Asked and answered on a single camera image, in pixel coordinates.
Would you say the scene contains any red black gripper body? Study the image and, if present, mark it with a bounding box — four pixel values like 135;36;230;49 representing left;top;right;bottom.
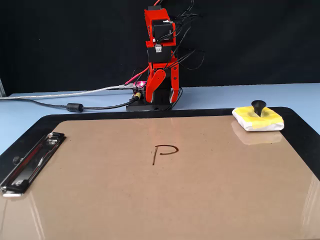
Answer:
146;46;180;74

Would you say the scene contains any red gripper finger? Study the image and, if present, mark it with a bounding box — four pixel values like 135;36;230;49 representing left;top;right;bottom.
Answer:
145;68;167;104
169;64;181;104

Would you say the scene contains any yellow sponge with black knob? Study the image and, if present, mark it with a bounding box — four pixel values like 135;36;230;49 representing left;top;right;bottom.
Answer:
231;99;285;133

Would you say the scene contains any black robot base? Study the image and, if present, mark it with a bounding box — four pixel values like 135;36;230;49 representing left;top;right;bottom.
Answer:
126;82;183;113

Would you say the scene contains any red controller circuit board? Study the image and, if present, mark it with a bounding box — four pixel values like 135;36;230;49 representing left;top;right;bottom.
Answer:
131;80;148;91

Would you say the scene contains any black backdrop cloth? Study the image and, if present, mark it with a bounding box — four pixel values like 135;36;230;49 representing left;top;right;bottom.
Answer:
0;0;320;97

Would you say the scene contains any brown clipboard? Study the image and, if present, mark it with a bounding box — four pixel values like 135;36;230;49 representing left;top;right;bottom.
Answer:
0;115;320;240

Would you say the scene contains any silver metal clipboard clip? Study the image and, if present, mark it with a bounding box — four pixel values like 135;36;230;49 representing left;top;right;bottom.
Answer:
0;131;67;198

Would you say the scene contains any black servo wire bundle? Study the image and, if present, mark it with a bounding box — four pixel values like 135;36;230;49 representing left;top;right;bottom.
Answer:
159;0;206;71

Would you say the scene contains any red wire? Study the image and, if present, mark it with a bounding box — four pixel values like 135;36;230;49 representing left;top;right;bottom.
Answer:
124;66;151;86

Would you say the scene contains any black power cable with ferrite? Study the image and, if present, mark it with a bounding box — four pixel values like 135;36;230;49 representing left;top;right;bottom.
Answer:
14;93;145;113

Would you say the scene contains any silver braided USB cable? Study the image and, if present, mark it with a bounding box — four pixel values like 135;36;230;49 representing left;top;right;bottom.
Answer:
0;84;129;101

